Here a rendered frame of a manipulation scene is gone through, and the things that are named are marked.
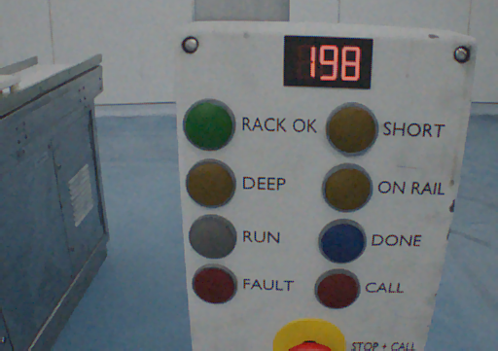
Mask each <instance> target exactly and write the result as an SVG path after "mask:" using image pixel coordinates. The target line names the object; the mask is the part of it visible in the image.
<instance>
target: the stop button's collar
mask: <svg viewBox="0 0 498 351"><path fill-rule="evenodd" d="M308 340H312V341H316V342H318V344H324V345H325V346H329V348H331V349H333V351H346V343H345V341H346V339H345V336H344V335H343V333H342V331H341V330H340V329H339V328H338V327H337V326H335V325H334V324H333V323H331V322H328V321H326V320H324V319H317V318H301V319H298V320H295V321H292V322H291V323H287V324H286V325H285V326H284V327H282V328H280V329H279V331H278V332H277V334H276V335H275V337H274V339H273V343H272V351H288V349H290V348H291V347H295V346H296V345H299V344H301V342H304V341H308ZM367 344H369V345H370V346H371V348H370V349H368V350H367V349H366V348H365V346H366V345H367ZM375 344H377V346H378V343H377V342H374V343H373V346H372V344H371V343H370V342H366V343H365V345H364V350H367V351H369V350H371V349H373V351H374V349H375V348H376V347H377V346H374V345H375Z"/></svg>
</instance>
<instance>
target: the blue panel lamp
mask: <svg viewBox="0 0 498 351"><path fill-rule="evenodd" d="M364 244H365V242H364V234H363V233H362V232H361V231H360V230H359V229H358V228H355V227H353V226H352V225H349V224H339V225H335V226H333V227H331V228H329V229H328V230H327V231H326V232H325V233H324V235H323V237H322V240H321V247H322V250H323V254H325V255H326V256H327V257H328V258H329V259H330V260H333V261H335V262H338V263H347V262H350V261H352V260H354V259H355V258H356V257H357V256H359V254H361V251H362V249H363V247H364Z"/></svg>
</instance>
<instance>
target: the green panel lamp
mask: <svg viewBox="0 0 498 351"><path fill-rule="evenodd" d="M186 130H187V135H188V136H189V137H190V138H191V140H192V141H193V142H194V143H195V144H196V145H198V146H201V147H203V148H209V149H211V148H217V147H220V146H221V145H224V144H225V143H226V142H227V141H228V140H229V139H230V137H231V131H232V123H231V116H230V114H229V113H228V112H227V111H226V109H223V107H221V106H220V105H218V104H215V103H212V102H203V103H200V104H197V105H196V106H195V107H194V108H193V109H192V110H191V111H190V112H189V114H188V116H187V118H186Z"/></svg>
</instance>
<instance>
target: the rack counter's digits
mask: <svg viewBox="0 0 498 351"><path fill-rule="evenodd" d="M362 48H363V46H348V45H324V44H304V43H296V53H295V77H294V80H302V81H340V82H359V83H361V67H362Z"/></svg>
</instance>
